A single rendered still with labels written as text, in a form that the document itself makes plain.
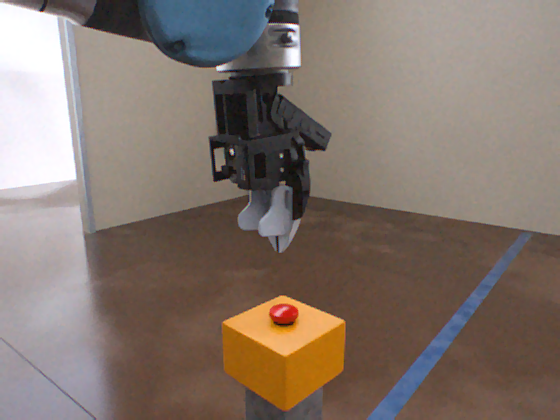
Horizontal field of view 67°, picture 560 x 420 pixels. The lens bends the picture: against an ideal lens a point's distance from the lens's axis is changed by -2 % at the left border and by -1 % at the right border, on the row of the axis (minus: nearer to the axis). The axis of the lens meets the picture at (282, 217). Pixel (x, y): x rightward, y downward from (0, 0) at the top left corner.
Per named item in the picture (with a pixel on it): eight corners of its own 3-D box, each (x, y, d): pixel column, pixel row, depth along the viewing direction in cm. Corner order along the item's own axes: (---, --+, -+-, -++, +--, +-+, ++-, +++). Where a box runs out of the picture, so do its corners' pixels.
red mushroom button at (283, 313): (305, 320, 57) (305, 306, 56) (284, 331, 54) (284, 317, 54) (283, 310, 60) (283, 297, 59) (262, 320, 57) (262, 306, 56)
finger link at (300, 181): (273, 215, 52) (268, 144, 49) (283, 212, 53) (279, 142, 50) (301, 223, 49) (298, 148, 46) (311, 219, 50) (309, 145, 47)
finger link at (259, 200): (235, 257, 53) (227, 184, 50) (270, 242, 57) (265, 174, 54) (251, 263, 51) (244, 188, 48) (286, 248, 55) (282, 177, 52)
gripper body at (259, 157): (212, 187, 49) (200, 78, 45) (267, 172, 55) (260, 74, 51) (255, 198, 44) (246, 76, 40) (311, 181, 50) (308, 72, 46)
